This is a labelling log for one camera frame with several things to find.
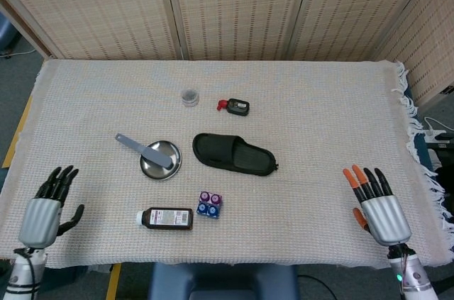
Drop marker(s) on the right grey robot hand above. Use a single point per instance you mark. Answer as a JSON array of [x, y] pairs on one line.
[[386, 218]]

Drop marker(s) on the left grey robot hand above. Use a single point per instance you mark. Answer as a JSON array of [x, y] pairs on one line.
[[39, 222]]

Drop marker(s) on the dark blue brush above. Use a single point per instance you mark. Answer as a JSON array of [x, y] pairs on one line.
[[156, 156]]

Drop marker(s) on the black slide slipper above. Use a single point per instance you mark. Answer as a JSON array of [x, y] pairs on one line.
[[220, 149]]

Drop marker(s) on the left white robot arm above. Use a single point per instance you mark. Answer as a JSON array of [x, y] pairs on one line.
[[23, 278]]

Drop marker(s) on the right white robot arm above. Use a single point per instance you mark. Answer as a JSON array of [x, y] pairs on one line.
[[415, 278]]

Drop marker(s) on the white power strip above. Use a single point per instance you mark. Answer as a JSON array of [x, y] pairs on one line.
[[438, 137]]

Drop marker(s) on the beige woven table cloth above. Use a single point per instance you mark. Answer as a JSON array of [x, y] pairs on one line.
[[283, 208]]

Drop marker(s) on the round steel plate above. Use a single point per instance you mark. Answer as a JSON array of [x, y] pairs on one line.
[[152, 173]]

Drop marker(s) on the brown labelled medicine bottle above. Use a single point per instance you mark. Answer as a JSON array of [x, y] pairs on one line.
[[170, 220]]

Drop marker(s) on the blue toy building block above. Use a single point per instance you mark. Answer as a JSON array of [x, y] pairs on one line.
[[207, 211]]

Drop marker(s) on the purple toy building block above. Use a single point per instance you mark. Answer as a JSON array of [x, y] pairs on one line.
[[211, 198]]

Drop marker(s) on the woven bamboo screen panel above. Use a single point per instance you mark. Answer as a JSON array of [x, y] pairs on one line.
[[241, 5], [432, 48], [88, 5], [354, 5]]

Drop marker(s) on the black bottle with red cap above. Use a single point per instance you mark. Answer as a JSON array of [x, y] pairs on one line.
[[237, 106]]

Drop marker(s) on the small clear plastic jar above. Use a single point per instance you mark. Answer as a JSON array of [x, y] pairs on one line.
[[189, 98]]

